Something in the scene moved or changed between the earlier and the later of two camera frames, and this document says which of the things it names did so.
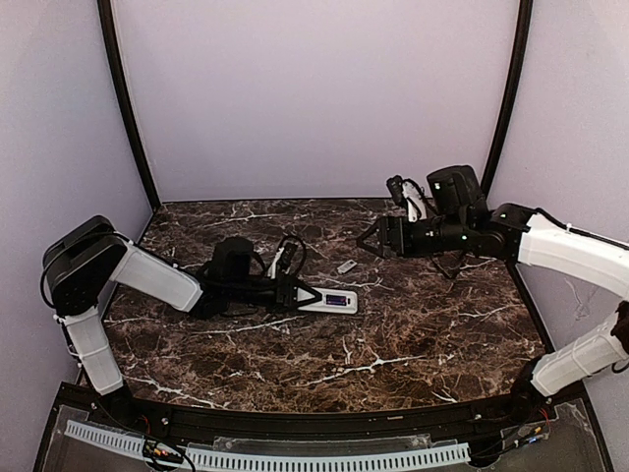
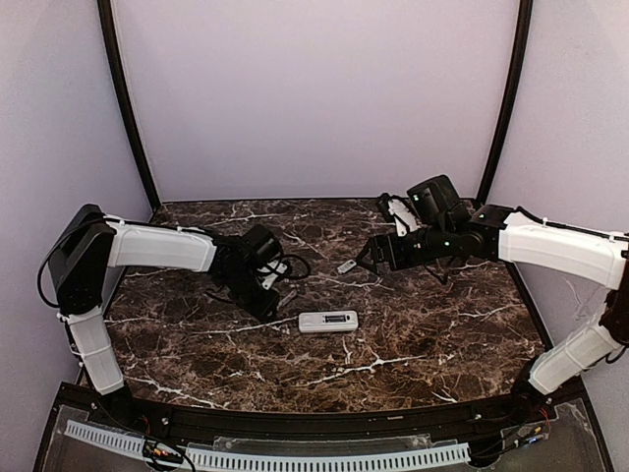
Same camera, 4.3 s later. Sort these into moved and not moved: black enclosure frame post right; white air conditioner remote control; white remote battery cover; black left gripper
Moved: white air conditioner remote control; black left gripper
Not moved: black enclosure frame post right; white remote battery cover
